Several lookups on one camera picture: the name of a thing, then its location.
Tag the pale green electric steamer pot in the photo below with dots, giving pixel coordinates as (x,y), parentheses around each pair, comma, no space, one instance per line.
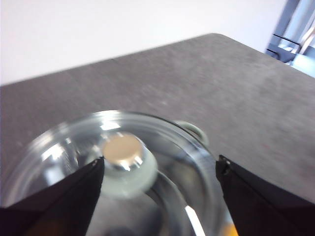
(198,130)

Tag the grey background furniture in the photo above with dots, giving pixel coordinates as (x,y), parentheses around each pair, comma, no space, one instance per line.
(288,44)

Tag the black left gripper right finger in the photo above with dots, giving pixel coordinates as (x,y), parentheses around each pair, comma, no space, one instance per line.
(265,209)

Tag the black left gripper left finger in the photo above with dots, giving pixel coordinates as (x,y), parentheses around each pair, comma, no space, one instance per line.
(61,204)

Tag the glass lid with green knob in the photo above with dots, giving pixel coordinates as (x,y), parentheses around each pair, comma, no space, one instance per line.
(123,152)

